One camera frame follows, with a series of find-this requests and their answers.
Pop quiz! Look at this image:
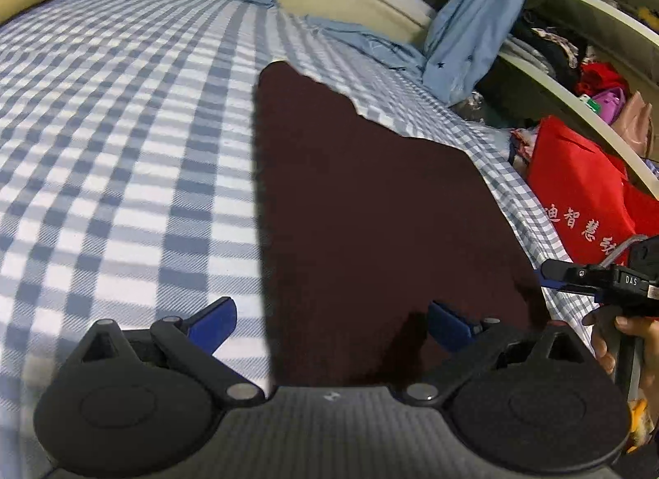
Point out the white open shelf unit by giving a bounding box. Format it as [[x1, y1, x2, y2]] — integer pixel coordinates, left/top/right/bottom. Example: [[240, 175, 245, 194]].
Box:
[[479, 0, 659, 202]]

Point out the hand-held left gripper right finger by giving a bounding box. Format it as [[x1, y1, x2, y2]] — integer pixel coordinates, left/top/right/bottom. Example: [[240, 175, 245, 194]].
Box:
[[402, 300, 601, 408]]

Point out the dark clothes pile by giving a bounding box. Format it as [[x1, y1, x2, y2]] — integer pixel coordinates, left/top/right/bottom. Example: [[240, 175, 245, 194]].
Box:
[[509, 9, 585, 89]]

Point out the maroon cloth garment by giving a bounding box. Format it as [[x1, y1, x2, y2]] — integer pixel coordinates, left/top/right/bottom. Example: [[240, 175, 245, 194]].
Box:
[[253, 61, 552, 388]]

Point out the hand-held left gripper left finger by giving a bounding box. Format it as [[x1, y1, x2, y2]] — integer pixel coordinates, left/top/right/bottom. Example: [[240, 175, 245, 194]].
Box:
[[69, 298, 266, 410]]

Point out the grey plastic bag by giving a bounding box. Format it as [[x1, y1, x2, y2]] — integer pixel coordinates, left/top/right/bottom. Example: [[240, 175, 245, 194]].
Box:
[[452, 90, 512, 131]]

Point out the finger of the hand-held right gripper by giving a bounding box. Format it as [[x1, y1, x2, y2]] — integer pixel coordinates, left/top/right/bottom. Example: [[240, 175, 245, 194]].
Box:
[[540, 259, 615, 295]]

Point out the person's right hand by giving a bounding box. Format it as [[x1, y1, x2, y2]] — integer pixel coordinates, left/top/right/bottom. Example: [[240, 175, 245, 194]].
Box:
[[582, 304, 659, 404]]

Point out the pink bag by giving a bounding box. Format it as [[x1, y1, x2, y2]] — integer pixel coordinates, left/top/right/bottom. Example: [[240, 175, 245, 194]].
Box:
[[612, 92, 656, 151]]

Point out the red cloth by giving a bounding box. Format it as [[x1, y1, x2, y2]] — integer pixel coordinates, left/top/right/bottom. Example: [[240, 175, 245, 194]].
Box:
[[575, 61, 630, 97]]

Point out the blue white checked bed sheet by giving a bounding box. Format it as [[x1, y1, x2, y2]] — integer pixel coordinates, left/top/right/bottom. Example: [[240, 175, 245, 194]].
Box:
[[0, 0, 605, 479]]

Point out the red fabric bag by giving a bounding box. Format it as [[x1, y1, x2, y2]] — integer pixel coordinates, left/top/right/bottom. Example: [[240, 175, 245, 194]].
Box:
[[525, 116, 659, 268]]

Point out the purple bag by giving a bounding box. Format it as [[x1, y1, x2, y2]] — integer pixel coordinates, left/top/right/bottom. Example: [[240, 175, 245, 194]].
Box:
[[592, 88, 630, 124]]

